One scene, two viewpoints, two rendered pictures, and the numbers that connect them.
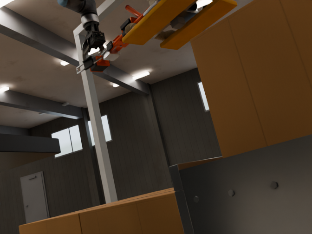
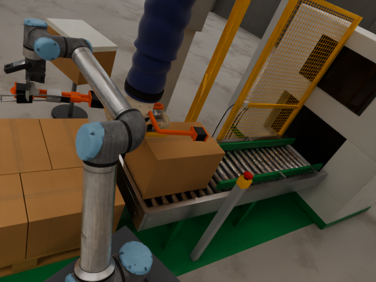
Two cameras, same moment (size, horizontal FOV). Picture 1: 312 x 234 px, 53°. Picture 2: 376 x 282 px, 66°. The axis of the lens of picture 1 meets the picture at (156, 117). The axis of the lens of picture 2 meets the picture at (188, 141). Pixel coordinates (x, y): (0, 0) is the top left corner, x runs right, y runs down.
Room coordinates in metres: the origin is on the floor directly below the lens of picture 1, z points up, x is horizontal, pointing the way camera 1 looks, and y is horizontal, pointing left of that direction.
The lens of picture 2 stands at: (0.59, 1.30, 2.13)
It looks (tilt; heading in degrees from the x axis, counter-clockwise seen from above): 33 degrees down; 274
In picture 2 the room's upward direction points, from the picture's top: 25 degrees clockwise
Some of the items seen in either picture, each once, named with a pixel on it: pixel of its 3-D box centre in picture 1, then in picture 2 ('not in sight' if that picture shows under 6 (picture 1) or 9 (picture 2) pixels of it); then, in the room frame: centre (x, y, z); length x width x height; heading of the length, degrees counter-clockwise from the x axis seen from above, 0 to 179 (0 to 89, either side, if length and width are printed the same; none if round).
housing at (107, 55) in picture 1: (111, 53); (53, 95); (1.41, 0.14, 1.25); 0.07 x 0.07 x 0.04; 41
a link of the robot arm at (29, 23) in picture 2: (87, 8); (35, 34); (1.47, 0.22, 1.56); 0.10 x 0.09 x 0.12; 147
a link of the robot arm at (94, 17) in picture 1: (91, 22); (33, 51); (1.48, 0.22, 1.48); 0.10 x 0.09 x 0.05; 130
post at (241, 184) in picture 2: not in sight; (216, 222); (0.24, -0.34, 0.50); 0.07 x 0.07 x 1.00; 49
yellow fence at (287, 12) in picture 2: not in sight; (273, 101); (0.14, -1.85, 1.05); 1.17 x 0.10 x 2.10; 49
